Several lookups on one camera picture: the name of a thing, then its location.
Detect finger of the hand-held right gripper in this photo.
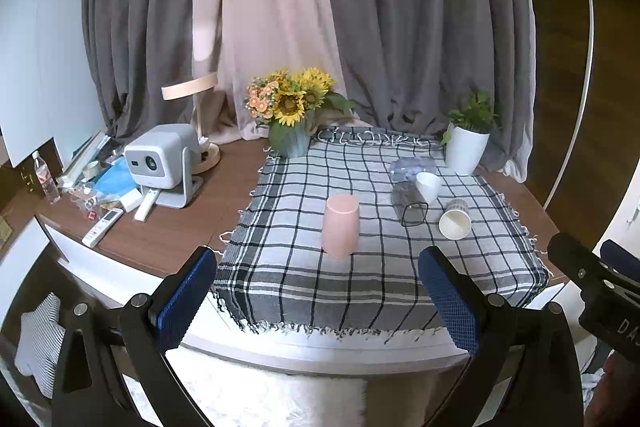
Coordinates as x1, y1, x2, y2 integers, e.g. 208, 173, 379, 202
599, 239, 640, 272
547, 232, 640, 305

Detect white curved pole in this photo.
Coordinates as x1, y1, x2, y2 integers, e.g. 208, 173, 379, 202
542, 0, 596, 212

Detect white fluffy rug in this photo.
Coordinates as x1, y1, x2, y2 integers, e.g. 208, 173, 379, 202
125, 347, 368, 427

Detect green potted plant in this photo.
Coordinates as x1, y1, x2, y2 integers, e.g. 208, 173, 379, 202
441, 91, 501, 145

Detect blue cloth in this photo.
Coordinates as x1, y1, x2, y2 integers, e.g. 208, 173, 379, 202
92, 157, 133, 198

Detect person's right hand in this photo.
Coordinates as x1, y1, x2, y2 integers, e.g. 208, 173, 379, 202
585, 352, 640, 427

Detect wooden desk lamp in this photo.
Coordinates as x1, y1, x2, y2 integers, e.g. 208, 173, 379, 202
161, 72, 221, 175

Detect clear glass with black rim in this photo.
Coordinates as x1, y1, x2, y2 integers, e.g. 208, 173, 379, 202
391, 182, 430, 228

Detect grey-blue vase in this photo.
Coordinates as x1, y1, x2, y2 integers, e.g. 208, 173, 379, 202
268, 111, 317, 158

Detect grey projector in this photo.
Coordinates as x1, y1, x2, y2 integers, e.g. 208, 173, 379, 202
124, 124, 205, 209

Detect white plant pot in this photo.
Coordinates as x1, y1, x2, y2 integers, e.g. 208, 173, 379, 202
445, 122, 491, 176

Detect pink curtain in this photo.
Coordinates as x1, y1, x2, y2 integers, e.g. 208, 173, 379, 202
192, 0, 346, 145

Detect sunflower bouquet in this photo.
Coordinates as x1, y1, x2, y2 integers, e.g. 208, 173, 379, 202
244, 67, 357, 128

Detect white remote with buttons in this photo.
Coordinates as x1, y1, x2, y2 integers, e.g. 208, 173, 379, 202
81, 207, 124, 248

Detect checked grey tablecloth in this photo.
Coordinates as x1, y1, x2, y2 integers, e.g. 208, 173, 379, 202
212, 124, 551, 335

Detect grey curtain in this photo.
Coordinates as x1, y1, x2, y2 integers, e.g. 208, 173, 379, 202
82, 0, 206, 142
320, 0, 536, 182

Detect white flat boards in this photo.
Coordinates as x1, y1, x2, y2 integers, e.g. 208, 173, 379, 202
57, 129, 108, 188

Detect clear water bottle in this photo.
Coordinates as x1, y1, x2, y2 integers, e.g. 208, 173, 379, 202
31, 151, 62, 205

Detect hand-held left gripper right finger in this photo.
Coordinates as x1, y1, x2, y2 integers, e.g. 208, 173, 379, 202
417, 246, 586, 427

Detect patterned paper cup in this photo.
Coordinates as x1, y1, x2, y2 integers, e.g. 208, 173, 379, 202
438, 198, 472, 240

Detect slim white remote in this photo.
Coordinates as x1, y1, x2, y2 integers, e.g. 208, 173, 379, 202
134, 188, 160, 222

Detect white cup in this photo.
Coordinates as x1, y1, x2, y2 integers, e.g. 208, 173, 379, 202
416, 172, 442, 202

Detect clear plastic container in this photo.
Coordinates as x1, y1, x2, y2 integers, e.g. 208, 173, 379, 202
389, 157, 438, 185

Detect striped star cushion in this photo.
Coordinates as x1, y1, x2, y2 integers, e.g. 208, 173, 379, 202
14, 294, 66, 400

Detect pink cup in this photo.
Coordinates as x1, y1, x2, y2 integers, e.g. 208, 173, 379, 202
321, 193, 360, 259

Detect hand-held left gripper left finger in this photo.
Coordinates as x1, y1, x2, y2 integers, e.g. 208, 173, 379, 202
50, 246, 218, 427

